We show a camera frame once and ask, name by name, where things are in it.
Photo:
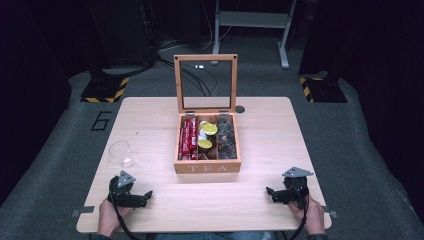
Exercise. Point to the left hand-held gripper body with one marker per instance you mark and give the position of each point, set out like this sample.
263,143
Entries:
124,195

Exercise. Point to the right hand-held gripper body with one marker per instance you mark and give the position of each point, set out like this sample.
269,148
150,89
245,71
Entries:
295,191

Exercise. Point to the person's left hand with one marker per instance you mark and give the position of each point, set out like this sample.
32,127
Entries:
108,216

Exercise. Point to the person's right hand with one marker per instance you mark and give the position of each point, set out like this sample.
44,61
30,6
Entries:
311,216

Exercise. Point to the wooden tea box with lid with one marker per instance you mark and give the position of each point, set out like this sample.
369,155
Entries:
207,166

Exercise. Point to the bundle of red sachets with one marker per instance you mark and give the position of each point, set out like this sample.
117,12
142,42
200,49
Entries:
187,138

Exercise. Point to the pile of dark tea bags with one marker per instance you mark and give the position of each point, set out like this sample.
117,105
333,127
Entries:
227,138

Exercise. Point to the brown capsules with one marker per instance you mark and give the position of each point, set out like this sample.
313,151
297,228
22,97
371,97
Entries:
208,153

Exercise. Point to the white capsule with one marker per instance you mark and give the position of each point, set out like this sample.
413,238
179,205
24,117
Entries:
201,134

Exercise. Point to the black base with striped edge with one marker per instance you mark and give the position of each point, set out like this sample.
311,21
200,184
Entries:
105,90
325,90

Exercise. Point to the white metal stand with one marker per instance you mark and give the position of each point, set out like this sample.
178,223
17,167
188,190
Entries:
253,19

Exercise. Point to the grey metal table bracket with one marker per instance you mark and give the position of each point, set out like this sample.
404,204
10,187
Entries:
330,212
83,210

